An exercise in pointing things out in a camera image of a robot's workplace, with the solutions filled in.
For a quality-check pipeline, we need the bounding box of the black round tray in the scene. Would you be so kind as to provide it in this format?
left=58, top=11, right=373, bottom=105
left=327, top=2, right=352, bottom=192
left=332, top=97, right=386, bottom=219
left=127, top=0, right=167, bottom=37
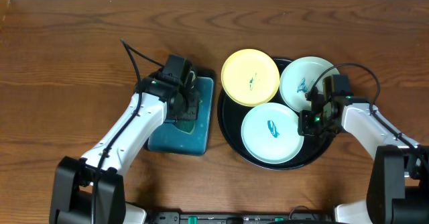
left=217, top=56, right=336, bottom=171

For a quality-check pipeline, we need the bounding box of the light blue plate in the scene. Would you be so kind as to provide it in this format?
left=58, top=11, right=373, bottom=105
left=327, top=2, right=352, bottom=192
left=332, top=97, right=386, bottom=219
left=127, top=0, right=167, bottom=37
left=241, top=103, right=304, bottom=164

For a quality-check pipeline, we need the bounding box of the teal rectangular water tray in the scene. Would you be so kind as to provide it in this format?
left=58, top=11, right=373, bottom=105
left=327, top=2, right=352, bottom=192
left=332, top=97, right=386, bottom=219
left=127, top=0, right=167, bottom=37
left=144, top=68, right=216, bottom=156

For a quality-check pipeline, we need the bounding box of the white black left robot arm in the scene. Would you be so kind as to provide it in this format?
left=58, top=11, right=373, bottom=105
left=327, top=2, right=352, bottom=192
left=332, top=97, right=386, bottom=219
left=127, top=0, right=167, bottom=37
left=49, top=77, right=214, bottom=223

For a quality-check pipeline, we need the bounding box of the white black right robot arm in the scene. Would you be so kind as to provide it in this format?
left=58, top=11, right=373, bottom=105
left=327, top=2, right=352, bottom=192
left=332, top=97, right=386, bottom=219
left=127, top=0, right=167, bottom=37
left=298, top=96, right=428, bottom=223

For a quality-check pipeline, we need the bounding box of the yellow plate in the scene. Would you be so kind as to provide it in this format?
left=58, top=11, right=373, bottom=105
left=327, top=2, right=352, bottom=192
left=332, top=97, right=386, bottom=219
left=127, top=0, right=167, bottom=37
left=221, top=49, right=280, bottom=107

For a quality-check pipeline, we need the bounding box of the green and yellow sponge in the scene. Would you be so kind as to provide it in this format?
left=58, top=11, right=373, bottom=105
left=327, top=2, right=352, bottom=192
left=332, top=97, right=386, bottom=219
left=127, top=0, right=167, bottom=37
left=173, top=120, right=195, bottom=134

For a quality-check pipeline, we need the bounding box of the pale green plate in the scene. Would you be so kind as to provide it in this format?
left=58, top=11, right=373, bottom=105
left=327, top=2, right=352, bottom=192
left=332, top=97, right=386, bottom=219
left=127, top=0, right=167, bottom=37
left=280, top=56, right=333, bottom=112

